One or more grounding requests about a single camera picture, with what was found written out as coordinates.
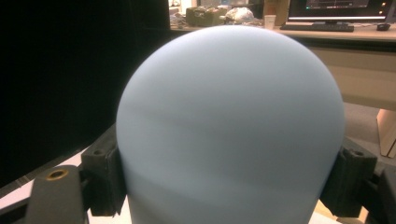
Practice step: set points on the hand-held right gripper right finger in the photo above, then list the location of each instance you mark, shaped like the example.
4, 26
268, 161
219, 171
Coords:
350, 183

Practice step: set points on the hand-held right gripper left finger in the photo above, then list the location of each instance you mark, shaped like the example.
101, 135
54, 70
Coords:
102, 183

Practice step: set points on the light blue rice paddle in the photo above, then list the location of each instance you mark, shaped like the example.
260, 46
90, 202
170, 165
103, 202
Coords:
230, 124

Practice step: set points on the white board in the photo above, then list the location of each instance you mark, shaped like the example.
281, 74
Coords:
17, 194

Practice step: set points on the beige desk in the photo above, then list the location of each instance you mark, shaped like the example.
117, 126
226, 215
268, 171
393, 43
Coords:
358, 77

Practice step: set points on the black keyboard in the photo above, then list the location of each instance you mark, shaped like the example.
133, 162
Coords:
317, 28

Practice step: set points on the black computer mouse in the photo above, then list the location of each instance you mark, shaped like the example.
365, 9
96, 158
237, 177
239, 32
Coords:
383, 27

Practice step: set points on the computer monitor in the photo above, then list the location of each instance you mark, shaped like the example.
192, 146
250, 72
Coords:
339, 9

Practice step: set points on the white paper cup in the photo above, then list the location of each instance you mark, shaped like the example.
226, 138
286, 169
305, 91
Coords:
270, 22

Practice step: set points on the brown cardboard box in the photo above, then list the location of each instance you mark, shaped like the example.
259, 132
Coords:
277, 7

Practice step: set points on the dark green box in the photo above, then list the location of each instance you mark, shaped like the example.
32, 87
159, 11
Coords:
204, 17

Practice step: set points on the white plastic bag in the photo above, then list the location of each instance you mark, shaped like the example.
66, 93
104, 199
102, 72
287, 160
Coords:
239, 15

